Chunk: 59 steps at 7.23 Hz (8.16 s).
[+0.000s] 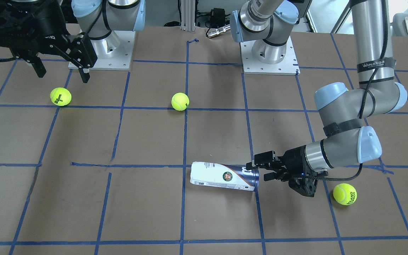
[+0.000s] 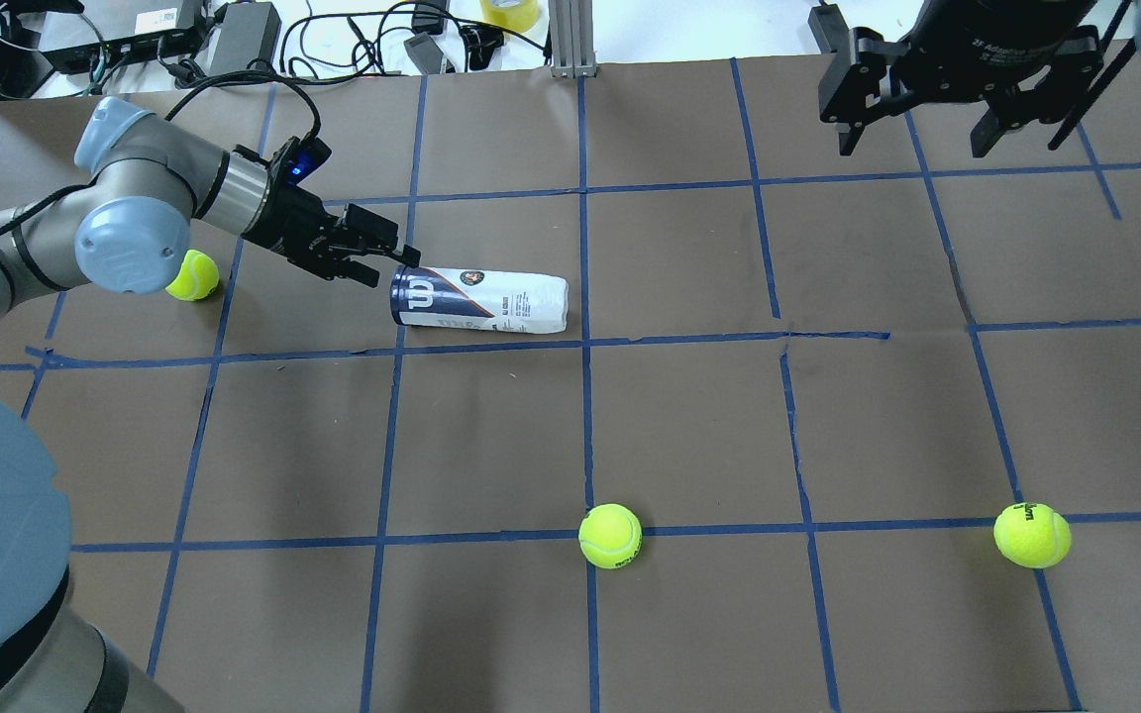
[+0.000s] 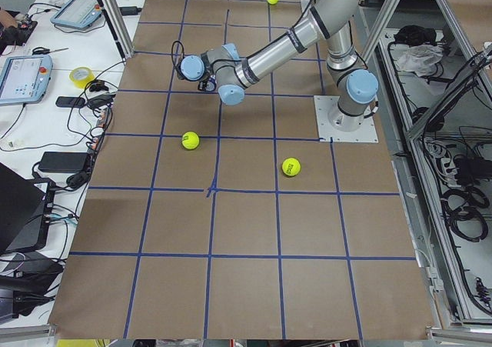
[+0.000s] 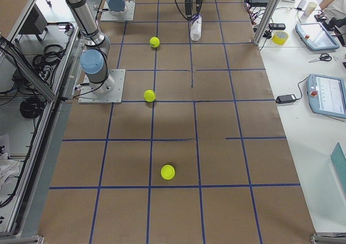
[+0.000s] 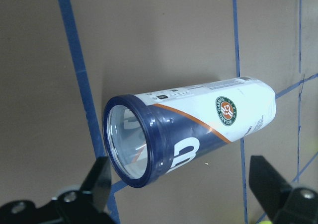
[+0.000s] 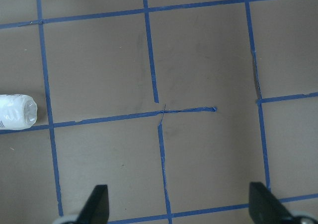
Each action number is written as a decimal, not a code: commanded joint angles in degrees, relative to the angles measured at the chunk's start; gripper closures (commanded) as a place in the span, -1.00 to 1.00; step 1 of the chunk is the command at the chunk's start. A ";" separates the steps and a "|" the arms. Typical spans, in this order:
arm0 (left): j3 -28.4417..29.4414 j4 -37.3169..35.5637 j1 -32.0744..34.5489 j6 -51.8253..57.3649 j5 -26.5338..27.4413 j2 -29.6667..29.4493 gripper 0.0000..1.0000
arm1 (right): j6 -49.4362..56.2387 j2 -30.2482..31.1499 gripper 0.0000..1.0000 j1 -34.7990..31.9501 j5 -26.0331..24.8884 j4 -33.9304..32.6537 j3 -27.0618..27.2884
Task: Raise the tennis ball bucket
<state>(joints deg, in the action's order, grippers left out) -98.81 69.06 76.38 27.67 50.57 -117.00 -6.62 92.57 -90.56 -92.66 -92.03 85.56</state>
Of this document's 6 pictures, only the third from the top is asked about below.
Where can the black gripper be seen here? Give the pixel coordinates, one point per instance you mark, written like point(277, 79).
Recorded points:
point(207, 84)

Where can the centre tennis ball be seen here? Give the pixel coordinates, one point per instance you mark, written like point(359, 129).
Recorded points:
point(190, 140)

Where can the far blue teach pendant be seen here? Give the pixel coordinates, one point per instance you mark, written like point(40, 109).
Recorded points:
point(77, 14)

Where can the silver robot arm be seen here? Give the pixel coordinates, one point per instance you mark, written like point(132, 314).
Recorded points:
point(327, 20)

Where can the black power adapter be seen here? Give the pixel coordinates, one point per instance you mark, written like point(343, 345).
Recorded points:
point(63, 162)

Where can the near blue teach pendant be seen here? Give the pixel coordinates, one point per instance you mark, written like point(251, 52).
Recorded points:
point(24, 79)

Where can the crumpled white cloth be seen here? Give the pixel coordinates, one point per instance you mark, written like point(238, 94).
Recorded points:
point(421, 60)

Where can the black scissors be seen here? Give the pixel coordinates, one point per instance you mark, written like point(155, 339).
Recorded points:
point(46, 51)

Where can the tennis ball near base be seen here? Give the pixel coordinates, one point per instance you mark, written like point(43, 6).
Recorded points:
point(291, 167)

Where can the person at desk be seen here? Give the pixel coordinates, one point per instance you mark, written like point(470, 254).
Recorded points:
point(10, 32)

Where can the blue teach pendant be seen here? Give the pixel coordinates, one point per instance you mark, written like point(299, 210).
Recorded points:
point(77, 14)
point(24, 79)

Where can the yellow tape roll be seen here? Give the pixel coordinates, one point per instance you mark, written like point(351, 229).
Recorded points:
point(81, 76)

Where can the aluminium frame post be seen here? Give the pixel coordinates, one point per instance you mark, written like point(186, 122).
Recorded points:
point(119, 32)

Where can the black phone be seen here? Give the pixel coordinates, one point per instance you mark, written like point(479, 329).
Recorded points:
point(70, 102)

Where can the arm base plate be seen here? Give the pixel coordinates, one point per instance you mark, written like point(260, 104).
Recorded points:
point(334, 126)

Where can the black laptop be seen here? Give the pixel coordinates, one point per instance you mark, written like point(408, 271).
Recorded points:
point(25, 207)

